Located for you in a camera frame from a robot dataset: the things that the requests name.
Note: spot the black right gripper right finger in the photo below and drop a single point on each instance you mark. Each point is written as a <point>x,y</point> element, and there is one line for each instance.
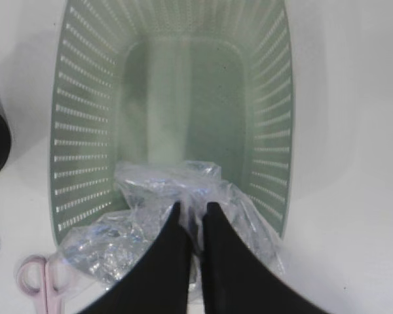
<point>235,281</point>

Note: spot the pink scissors purple sheath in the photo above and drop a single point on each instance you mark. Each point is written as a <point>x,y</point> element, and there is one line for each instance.
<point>37,278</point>

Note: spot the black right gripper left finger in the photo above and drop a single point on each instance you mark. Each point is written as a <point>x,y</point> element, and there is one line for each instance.
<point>159,282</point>

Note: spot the clear plastic sheet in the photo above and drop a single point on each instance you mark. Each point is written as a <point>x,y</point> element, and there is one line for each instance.
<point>110,247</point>

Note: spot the green plastic woven basket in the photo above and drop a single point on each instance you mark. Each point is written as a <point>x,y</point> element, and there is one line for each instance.
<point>166,81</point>

